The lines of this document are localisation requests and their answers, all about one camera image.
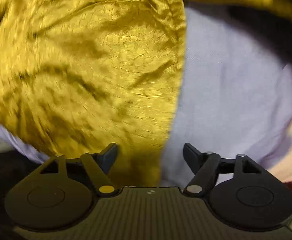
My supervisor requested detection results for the gold satin jacket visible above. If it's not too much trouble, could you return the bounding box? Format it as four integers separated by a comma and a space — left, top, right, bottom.
0, 0, 292, 186

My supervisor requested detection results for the purple floral bed sheet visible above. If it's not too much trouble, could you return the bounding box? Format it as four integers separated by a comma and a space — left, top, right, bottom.
0, 2, 292, 187

